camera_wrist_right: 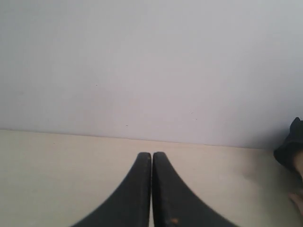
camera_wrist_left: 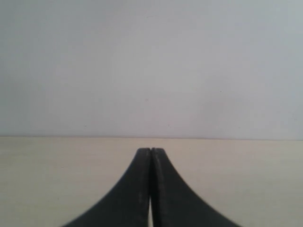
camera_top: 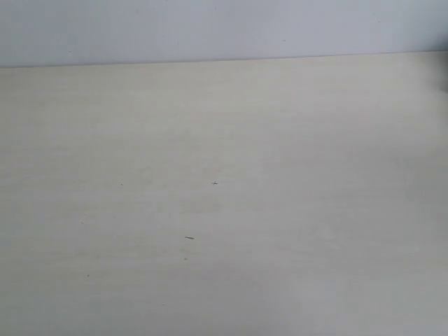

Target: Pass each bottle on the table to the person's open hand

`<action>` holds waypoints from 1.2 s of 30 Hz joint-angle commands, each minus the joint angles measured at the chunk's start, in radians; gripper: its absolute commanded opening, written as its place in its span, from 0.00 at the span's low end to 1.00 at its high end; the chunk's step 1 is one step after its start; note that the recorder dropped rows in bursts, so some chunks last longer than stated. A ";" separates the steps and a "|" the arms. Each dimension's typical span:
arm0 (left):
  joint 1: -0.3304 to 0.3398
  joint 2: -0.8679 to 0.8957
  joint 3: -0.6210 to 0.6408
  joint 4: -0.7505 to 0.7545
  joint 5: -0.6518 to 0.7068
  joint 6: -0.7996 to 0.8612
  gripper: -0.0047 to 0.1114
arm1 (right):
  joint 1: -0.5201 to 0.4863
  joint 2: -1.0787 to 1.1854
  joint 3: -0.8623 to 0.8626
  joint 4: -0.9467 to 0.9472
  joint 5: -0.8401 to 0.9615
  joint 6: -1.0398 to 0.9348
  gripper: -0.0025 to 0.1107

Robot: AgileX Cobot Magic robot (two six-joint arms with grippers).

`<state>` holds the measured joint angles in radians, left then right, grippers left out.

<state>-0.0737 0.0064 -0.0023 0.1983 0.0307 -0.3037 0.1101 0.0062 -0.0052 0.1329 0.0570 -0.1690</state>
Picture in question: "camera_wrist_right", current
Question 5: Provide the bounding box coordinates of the forearm in black sleeve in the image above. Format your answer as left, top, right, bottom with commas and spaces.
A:
273, 117, 303, 175

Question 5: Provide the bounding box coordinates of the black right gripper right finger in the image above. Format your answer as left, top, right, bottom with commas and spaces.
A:
151, 152, 235, 227

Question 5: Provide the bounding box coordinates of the person's open bare hand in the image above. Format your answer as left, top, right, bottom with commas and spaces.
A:
289, 152, 303, 215

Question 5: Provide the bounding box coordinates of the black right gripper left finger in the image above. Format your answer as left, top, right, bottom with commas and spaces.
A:
74, 152, 152, 227

